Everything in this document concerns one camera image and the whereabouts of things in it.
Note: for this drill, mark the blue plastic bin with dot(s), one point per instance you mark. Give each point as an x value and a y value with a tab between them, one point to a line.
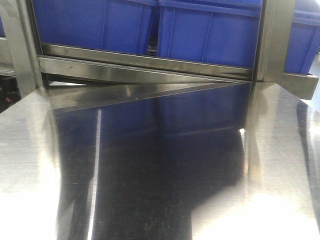
112	25
304	40
221	32

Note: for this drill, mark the blue plastic bin middle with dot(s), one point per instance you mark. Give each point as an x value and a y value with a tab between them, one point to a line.
221	32

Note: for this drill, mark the blue plastic bin left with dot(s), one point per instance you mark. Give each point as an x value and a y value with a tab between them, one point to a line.
112	25

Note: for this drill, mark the blue plastic bin far right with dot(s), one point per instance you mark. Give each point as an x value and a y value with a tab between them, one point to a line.
304	40

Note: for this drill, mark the stainless steel shelf rack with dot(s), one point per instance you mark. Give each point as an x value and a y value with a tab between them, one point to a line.
32	61

